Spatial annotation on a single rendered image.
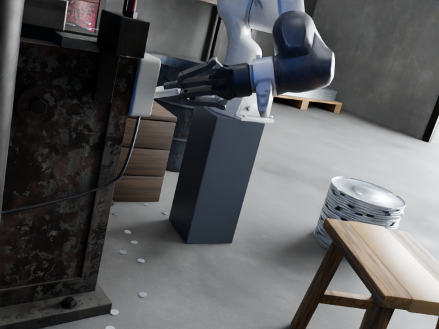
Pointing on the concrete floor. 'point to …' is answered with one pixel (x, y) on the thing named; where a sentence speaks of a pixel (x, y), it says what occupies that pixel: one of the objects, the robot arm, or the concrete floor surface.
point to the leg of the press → (59, 182)
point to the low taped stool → (374, 274)
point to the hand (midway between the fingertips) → (164, 91)
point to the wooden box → (145, 156)
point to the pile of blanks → (347, 213)
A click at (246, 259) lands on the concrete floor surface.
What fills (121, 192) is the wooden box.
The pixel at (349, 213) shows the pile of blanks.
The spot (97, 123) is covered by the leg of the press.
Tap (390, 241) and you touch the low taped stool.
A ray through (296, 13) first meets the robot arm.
